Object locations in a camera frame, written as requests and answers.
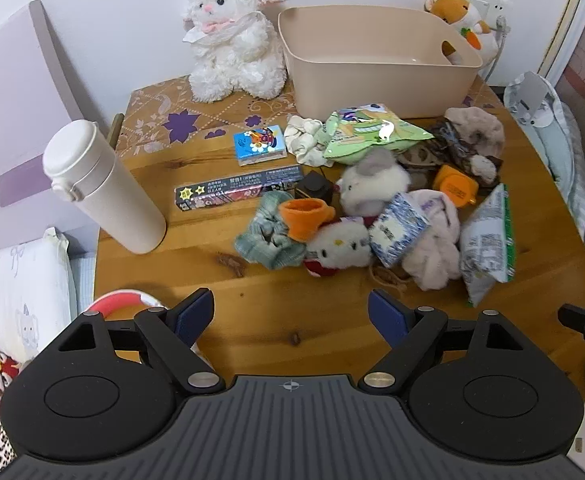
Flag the beige fuzzy scrunchie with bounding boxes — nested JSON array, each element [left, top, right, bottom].
[[443, 106, 506, 161]]

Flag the white lamb plush toy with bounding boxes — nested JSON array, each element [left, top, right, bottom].
[[181, 0, 290, 103]]

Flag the brown patterned scrunchie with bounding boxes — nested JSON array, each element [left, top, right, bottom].
[[400, 121, 503, 188]]

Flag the brown floral cloth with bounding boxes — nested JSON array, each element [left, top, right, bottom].
[[115, 74, 298, 161]]

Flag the long black printed box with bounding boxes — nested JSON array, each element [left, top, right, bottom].
[[174, 164, 304, 211]]

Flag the white charger cable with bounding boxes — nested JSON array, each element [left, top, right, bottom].
[[483, 15, 511, 81]]

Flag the cream scrunchie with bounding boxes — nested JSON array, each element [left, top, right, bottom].
[[285, 115, 333, 168]]

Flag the blue cartoon tissue pack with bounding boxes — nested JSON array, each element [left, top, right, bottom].
[[232, 125, 286, 167]]

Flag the grey-green scrunchie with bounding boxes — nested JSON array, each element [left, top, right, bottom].
[[234, 191, 307, 271]]

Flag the pink white headphones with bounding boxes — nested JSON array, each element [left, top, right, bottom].
[[86, 289, 169, 322]]

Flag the blue white patterned tissue pack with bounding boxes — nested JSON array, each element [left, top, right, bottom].
[[369, 192, 431, 268]]

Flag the white cat plush toy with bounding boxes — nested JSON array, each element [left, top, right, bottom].
[[303, 216, 373, 278]]

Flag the wooden desk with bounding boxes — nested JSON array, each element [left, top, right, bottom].
[[94, 77, 585, 411]]

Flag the beige plastic basket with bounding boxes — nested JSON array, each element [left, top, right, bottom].
[[277, 5, 484, 120]]

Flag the brown twine hair ties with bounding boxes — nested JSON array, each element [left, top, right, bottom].
[[367, 265, 408, 291]]

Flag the white grey plush toy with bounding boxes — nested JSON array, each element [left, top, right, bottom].
[[335, 147, 412, 218]]

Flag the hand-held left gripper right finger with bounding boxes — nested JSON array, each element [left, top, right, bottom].
[[359, 288, 533, 395]]

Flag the white folding stand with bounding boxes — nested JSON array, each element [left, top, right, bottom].
[[503, 71, 559, 127]]

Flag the orange hamster plush toy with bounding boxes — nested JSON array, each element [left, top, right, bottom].
[[424, 0, 498, 66]]

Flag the white pillow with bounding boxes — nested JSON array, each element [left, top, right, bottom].
[[0, 227, 78, 361]]

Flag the orange cloth cup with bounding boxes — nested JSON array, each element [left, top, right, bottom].
[[278, 197, 336, 242]]

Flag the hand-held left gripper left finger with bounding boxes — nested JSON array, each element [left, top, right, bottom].
[[47, 287, 226, 395]]

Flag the white wall socket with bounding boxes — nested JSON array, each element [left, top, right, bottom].
[[460, 0, 513, 31]]

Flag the white thermos bottle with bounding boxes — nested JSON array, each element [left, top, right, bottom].
[[42, 119, 167, 255]]

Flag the orange plastic plug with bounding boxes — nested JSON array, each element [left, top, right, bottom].
[[433, 164, 479, 209]]

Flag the white green snack packet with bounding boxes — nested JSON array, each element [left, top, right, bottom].
[[459, 183, 517, 308]]

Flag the small black cube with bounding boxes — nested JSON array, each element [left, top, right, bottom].
[[295, 171, 334, 201]]

